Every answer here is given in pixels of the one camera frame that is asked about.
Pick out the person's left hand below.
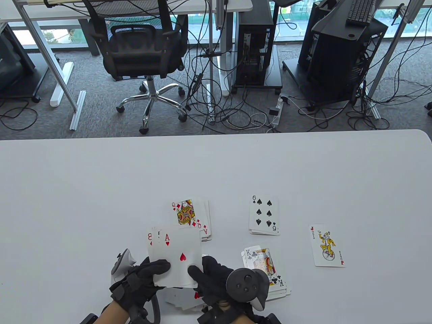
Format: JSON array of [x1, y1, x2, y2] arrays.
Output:
[[110, 256, 171, 313]]

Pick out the person's right hand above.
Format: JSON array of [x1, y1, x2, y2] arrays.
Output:
[[187, 255, 270, 324]]

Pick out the pile of hearts cards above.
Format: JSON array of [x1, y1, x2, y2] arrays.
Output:
[[165, 286, 207, 312]]

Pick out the stack of playing cards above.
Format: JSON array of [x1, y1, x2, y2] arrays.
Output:
[[147, 225, 203, 289]]

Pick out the single-pip hearts playing card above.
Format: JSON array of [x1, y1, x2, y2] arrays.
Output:
[[158, 227, 203, 289]]

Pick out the pile of diamonds cards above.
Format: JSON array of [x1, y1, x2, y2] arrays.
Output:
[[171, 198, 212, 242]]

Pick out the pile of clubs cards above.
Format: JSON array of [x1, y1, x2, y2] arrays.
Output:
[[241, 245, 291, 301]]

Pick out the many-pip spades playing card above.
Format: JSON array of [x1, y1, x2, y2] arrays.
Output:
[[249, 195, 280, 236]]

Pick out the jester figure playing card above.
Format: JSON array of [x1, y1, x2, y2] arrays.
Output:
[[309, 224, 346, 268]]

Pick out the person's left forearm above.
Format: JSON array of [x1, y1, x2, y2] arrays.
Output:
[[98, 300, 130, 324]]

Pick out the grey and white handheld controller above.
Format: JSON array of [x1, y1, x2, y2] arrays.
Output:
[[111, 249, 161, 324], [226, 268, 270, 311]]

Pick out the white power strip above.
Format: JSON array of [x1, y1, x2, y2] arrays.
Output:
[[268, 96, 291, 129]]

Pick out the black rolling computer stand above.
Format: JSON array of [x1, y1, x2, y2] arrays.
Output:
[[232, 44, 283, 95]]

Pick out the black flat floor stand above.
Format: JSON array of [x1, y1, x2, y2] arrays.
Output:
[[283, 59, 359, 106]]

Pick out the black mesh office chair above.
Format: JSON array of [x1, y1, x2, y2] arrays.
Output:
[[82, 0, 189, 135]]

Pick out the large black computer tower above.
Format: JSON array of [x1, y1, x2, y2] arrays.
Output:
[[305, 17, 388, 106]]

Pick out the black rolling cabinet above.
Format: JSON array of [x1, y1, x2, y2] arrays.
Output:
[[0, 23, 50, 103]]

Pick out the black computer case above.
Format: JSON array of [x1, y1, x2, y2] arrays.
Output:
[[298, 0, 326, 71]]

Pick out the black tilted board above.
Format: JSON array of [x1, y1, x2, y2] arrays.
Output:
[[311, 0, 369, 42]]

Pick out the black keyboard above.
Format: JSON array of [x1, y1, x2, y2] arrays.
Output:
[[346, 0, 377, 27]]

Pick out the black looped floor cable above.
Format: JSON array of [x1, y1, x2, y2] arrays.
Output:
[[0, 98, 38, 131]]

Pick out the tangle of black floor cables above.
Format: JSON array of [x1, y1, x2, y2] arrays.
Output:
[[181, 0, 432, 135]]

